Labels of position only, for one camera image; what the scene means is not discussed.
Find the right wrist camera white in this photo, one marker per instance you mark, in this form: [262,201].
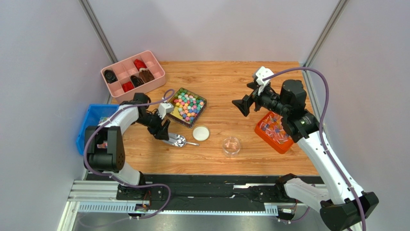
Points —
[259,77]

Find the white round lid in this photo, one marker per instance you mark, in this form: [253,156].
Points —
[201,133]

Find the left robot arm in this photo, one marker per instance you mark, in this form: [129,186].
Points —
[104,152]

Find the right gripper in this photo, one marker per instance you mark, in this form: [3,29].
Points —
[252,100]

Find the aluminium frame post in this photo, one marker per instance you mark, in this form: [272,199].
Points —
[92,17]
[334,17]

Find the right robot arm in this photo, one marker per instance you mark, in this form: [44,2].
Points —
[344,203]

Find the metal scoop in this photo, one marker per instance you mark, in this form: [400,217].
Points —
[178,140]

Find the black chocolate in tray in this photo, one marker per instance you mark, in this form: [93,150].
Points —
[110,76]

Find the left aluminium frame post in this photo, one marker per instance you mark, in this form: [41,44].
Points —
[92,17]

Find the clear plastic cup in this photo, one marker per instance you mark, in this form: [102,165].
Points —
[231,146]

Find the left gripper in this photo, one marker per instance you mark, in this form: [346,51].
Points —
[162,134]

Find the blue plastic bin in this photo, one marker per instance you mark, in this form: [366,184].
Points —
[95,114]

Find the right aluminium frame post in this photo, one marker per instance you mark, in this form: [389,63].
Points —
[334,17]

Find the orange tray of candies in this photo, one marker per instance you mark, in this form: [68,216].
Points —
[270,130]

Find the pink compartment tray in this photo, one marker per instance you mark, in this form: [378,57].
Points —
[126,68]

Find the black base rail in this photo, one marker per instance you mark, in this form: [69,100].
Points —
[184,194]

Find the square tin of star candies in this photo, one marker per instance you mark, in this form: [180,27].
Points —
[188,107]

